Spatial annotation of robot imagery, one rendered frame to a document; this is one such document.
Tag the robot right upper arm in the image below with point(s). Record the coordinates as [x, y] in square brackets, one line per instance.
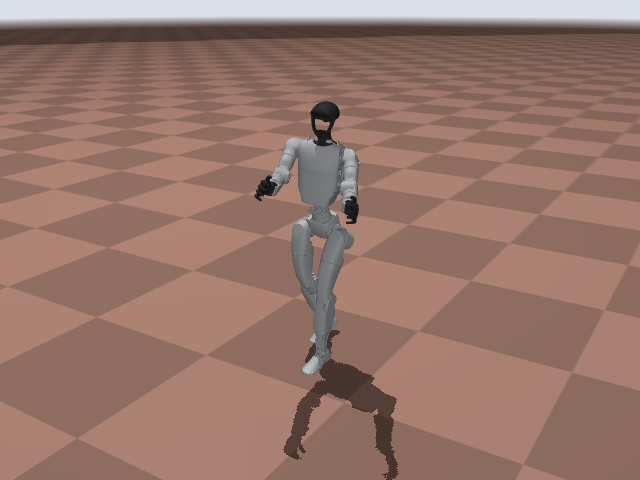
[288, 158]

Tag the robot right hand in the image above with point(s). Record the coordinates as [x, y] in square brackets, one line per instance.
[266, 187]

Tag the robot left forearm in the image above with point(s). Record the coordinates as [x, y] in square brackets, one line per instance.
[346, 195]

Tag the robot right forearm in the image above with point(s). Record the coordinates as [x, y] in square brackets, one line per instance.
[279, 180]

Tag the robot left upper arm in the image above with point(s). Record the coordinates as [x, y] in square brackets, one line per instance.
[350, 170]

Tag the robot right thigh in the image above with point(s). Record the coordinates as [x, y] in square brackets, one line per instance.
[302, 255]

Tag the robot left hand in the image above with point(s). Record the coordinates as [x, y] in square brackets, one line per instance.
[351, 210]

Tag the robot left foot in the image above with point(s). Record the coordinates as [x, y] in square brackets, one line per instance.
[316, 363]

